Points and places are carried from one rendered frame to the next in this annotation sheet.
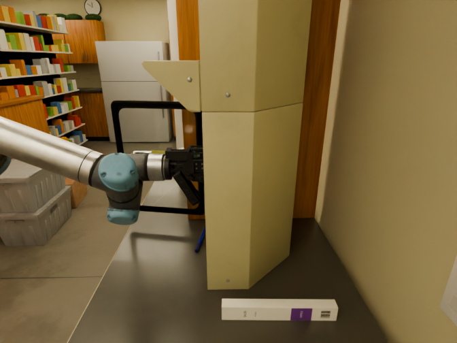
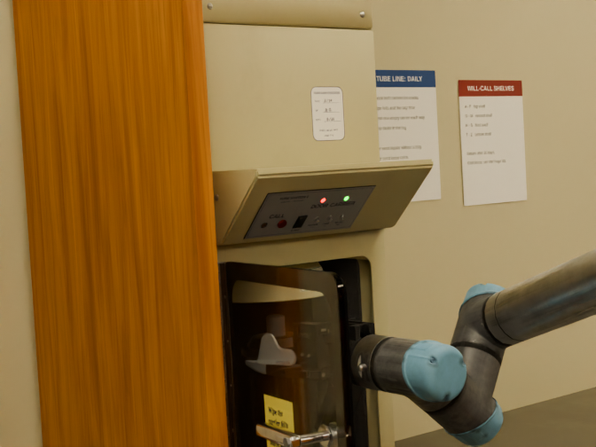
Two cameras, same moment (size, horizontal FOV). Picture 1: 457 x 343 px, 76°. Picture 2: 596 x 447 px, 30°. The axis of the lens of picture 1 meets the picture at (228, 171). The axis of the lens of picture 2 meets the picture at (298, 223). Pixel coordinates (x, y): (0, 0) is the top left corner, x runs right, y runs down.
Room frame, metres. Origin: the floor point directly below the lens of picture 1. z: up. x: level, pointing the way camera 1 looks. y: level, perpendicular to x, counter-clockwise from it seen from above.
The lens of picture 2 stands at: (1.74, 1.34, 1.51)
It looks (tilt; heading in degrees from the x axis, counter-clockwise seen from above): 3 degrees down; 233
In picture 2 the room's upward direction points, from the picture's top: 3 degrees counter-clockwise
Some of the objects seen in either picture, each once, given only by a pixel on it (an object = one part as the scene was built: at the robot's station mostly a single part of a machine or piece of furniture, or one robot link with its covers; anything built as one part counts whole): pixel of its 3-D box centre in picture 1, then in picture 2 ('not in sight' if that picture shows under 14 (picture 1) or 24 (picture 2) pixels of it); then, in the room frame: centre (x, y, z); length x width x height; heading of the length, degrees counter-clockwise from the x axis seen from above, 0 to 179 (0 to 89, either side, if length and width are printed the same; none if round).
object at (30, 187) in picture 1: (28, 182); not in sight; (2.39, 1.77, 0.49); 0.60 x 0.42 x 0.33; 1
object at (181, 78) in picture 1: (181, 82); (325, 200); (0.77, 0.12, 1.46); 0.32 x 0.12 x 0.10; 1
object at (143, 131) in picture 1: (160, 160); (285, 427); (0.95, 0.23, 1.19); 0.30 x 0.01 x 0.40; 82
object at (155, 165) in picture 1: (159, 167); (376, 363); (0.76, 0.19, 1.24); 0.08 x 0.05 x 0.08; 2
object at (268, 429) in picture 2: not in sight; (291, 434); (0.98, 0.30, 1.20); 0.10 x 0.05 x 0.03; 82
